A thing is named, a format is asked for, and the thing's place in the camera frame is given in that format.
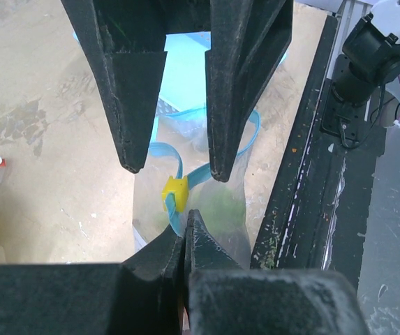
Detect green grape bunch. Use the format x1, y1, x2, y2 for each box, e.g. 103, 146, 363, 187
198, 188, 246, 240

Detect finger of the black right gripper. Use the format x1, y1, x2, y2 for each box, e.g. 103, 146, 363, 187
205, 0, 293, 182
62, 1, 166, 174

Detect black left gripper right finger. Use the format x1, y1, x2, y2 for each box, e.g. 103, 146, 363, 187
184, 210, 369, 334

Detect clear blue-zipper bag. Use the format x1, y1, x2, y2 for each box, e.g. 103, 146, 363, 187
132, 108, 260, 268

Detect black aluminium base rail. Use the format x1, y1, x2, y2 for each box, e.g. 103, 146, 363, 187
251, 1, 394, 290

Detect light blue plastic basket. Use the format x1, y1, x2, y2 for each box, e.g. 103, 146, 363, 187
72, 31, 288, 154

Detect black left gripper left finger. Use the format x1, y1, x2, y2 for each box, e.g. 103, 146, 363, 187
0, 228, 185, 334

